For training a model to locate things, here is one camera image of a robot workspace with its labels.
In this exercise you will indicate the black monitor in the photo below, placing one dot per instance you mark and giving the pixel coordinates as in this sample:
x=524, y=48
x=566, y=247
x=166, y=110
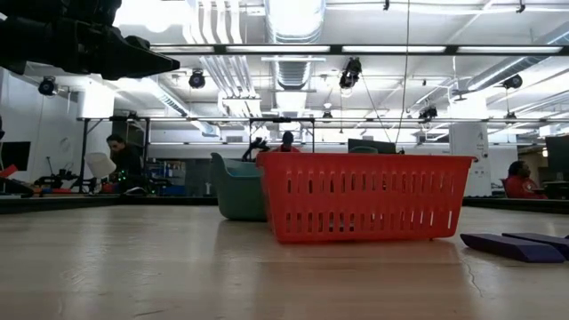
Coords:
x=558, y=157
x=382, y=146
x=15, y=155

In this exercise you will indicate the silver ceiling duct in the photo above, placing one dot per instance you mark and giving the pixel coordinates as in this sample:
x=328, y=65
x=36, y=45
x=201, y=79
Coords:
x=295, y=26

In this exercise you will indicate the red slotted plastic basket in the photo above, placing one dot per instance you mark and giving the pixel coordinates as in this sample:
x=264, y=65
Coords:
x=364, y=202

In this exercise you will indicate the white desk lamp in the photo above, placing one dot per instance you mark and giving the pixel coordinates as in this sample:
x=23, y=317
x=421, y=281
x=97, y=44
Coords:
x=100, y=164

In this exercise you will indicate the teal plastic basket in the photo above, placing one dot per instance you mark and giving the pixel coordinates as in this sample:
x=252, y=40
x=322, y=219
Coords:
x=238, y=195

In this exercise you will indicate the black hanging camera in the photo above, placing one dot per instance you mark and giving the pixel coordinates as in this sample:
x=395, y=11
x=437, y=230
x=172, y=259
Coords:
x=351, y=73
x=513, y=81
x=46, y=85
x=429, y=112
x=197, y=79

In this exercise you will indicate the green chair back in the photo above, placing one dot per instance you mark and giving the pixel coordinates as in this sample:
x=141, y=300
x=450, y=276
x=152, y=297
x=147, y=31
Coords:
x=363, y=150

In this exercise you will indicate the black beam with light strips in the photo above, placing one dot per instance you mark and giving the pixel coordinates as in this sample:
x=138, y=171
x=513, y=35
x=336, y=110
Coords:
x=336, y=49

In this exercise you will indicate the purple eraser block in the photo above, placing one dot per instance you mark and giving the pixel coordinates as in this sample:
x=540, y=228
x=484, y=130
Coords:
x=553, y=243
x=511, y=249

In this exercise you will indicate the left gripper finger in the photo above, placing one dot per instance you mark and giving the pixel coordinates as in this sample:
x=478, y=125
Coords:
x=133, y=62

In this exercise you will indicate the person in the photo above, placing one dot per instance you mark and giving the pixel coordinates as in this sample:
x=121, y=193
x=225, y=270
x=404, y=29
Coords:
x=522, y=184
x=126, y=162
x=286, y=140

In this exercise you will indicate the blue storage crate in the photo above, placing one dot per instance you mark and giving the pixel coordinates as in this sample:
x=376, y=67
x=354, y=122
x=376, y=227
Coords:
x=174, y=190

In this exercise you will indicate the white square pillar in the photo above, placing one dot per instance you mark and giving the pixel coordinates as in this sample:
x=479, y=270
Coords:
x=469, y=138

